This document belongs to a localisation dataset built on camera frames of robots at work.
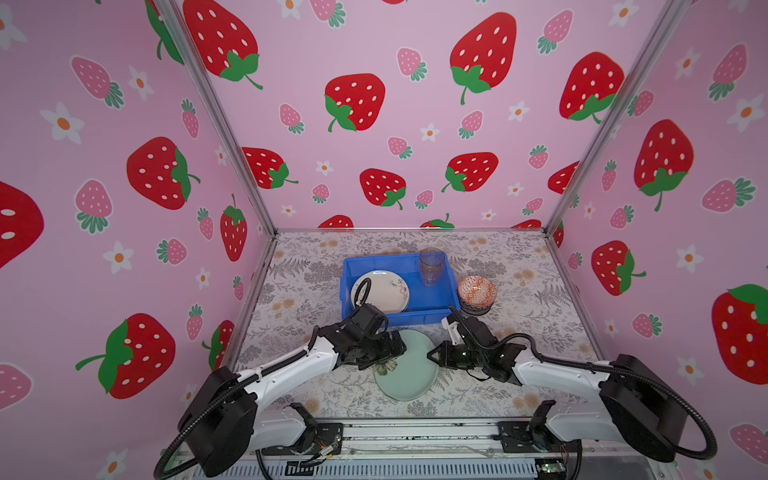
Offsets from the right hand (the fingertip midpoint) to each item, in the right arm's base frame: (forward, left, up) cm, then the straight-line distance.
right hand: (424, 357), depth 82 cm
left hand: (0, +8, +2) cm, 8 cm away
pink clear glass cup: (+33, 0, +3) cm, 33 cm away
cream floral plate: (+24, +14, -4) cm, 28 cm away
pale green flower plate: (-4, +3, -4) cm, 7 cm away
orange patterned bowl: (+22, -15, +2) cm, 26 cm away
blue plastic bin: (+20, 0, -4) cm, 21 cm away
